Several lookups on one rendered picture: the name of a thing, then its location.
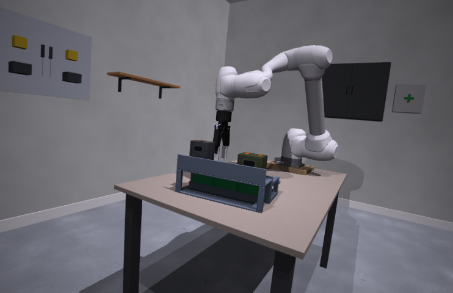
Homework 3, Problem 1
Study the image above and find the dark grey metal shelf rack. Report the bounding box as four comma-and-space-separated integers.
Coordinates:
175, 154, 281, 213

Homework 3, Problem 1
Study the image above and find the olive green case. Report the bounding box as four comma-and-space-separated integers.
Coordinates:
237, 152, 267, 169

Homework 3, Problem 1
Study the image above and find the black tool case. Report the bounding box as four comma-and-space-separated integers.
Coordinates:
189, 140, 215, 160

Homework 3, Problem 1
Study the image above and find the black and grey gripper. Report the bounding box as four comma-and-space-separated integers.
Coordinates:
213, 110, 232, 161

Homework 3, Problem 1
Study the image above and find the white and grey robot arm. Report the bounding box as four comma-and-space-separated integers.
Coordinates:
216, 45, 339, 168

